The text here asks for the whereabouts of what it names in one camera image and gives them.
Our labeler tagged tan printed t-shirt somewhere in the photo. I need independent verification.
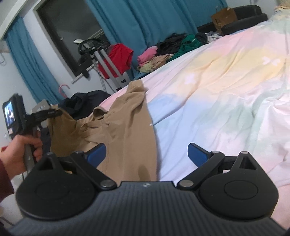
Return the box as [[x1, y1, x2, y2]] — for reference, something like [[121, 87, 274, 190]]
[[48, 80, 157, 183]]

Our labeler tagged pink clothes hanger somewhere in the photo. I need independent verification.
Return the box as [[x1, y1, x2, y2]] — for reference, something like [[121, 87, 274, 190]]
[[59, 84, 70, 99]]

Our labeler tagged person's left hand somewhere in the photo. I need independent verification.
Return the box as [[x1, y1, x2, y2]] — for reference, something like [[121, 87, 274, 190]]
[[1, 131, 43, 180]]

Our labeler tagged white black chair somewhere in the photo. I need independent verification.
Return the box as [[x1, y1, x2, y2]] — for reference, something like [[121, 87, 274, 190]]
[[31, 99, 52, 127]]

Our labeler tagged blue left curtain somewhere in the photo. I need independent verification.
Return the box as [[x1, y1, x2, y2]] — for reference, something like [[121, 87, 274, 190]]
[[4, 16, 62, 104]]

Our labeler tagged blue curtain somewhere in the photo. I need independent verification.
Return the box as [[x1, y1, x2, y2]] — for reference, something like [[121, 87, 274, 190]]
[[86, 0, 228, 80], [4, 16, 62, 104]]

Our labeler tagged dark navy garment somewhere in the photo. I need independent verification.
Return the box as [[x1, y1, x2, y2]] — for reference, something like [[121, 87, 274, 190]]
[[58, 90, 110, 120]]

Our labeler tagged dark red left sleeve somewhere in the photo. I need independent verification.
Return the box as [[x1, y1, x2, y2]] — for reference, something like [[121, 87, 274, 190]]
[[0, 160, 14, 202]]

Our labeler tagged pastel tie-dye bed sheet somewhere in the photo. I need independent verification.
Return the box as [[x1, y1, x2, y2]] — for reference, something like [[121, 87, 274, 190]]
[[99, 13, 290, 225]]

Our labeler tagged silver tripod stand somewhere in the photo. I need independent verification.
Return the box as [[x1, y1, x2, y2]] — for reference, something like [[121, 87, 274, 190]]
[[73, 38, 129, 92]]

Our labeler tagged red t-shirt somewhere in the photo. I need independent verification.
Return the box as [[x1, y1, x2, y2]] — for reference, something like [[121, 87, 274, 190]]
[[98, 43, 134, 79]]

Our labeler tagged dark window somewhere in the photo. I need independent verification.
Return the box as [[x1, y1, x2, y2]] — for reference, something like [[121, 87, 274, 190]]
[[36, 0, 110, 76]]

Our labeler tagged beige patterned garment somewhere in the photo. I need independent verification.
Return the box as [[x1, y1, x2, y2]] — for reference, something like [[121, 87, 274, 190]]
[[138, 54, 173, 73]]

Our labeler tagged green garment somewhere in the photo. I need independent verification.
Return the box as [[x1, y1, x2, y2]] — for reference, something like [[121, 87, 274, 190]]
[[167, 32, 207, 62]]

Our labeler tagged black garment pile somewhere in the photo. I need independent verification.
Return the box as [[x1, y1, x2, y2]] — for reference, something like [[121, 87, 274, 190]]
[[156, 33, 187, 56]]

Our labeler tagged pink folded garment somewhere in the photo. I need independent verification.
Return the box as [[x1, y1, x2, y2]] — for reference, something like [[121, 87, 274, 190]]
[[137, 46, 158, 67]]

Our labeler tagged black sofa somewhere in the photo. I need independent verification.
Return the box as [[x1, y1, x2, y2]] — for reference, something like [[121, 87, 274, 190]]
[[196, 4, 268, 36]]

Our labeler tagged blue right curtain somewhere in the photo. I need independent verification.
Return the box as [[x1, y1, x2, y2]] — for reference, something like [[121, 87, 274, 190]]
[[86, 0, 228, 80]]

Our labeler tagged brown paper bag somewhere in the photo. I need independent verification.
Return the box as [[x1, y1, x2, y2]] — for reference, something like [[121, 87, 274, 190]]
[[211, 7, 237, 31]]

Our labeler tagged quilted beige headboard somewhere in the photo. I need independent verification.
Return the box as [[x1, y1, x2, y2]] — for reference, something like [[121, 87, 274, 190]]
[[275, 0, 290, 10]]

